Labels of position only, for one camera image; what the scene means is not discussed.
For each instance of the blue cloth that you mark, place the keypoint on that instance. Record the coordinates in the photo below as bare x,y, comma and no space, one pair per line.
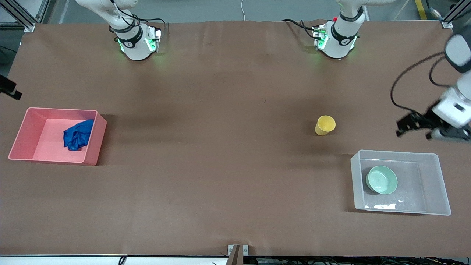
78,136

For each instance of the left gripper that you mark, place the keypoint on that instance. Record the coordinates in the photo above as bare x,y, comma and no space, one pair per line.
423,120

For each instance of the mint green bowl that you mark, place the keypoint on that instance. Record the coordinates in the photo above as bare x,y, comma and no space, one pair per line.
382,180

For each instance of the pink plastic bin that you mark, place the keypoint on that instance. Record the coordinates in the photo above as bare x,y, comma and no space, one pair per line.
48,147

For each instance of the brown table cover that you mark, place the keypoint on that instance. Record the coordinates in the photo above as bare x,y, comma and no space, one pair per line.
235,147

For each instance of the yellow plastic cup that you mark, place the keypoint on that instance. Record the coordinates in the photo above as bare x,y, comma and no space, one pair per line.
325,125

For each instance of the metal table edge bracket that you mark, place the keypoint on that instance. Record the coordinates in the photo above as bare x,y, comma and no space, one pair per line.
237,251

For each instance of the clear plastic box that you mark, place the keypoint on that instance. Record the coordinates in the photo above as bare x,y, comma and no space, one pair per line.
434,191

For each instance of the aluminium frame post with bracket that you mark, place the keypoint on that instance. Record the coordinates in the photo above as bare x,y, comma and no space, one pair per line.
20,16
447,24

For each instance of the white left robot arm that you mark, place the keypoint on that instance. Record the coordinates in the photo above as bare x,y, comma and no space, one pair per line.
338,44

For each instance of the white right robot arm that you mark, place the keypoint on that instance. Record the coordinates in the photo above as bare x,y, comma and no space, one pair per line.
136,48

